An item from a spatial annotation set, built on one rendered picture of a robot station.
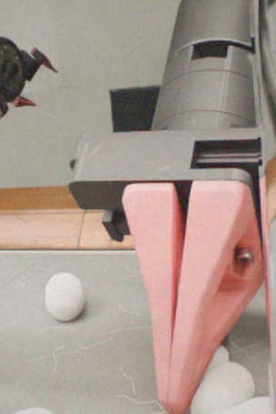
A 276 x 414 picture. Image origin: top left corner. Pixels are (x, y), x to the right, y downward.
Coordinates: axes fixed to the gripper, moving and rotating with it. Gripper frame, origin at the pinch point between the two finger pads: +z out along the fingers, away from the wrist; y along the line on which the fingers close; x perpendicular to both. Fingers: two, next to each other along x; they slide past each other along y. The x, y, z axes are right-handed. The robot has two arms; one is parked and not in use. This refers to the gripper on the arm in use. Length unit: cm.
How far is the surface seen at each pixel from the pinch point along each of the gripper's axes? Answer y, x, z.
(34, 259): -15.3, 13.5, -12.4
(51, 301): -8.8, 5.7, -5.6
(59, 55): -100, 125, -165
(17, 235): -17.9, 14.3, -14.9
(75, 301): -7.6, 6.0, -5.9
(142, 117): -68, 145, -148
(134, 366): -3.2, 4.4, -2.1
